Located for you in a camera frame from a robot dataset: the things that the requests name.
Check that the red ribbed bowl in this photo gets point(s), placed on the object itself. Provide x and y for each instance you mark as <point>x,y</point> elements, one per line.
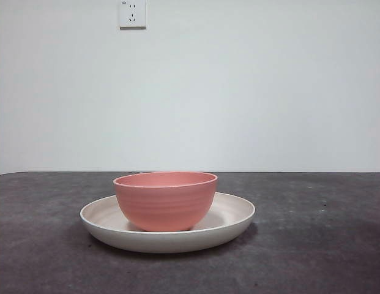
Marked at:
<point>165,205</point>

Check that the white round plate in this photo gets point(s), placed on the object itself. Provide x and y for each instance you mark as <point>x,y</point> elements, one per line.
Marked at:
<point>168,242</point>

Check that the white wall socket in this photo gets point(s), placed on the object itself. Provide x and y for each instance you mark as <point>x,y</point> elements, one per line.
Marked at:
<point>132,15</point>

